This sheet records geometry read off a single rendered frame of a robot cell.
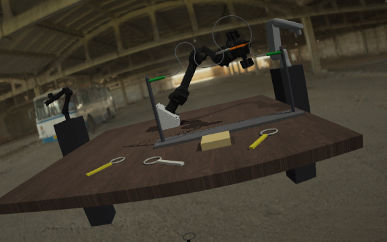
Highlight tan flat box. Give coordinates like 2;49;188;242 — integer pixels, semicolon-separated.
201;131;231;151

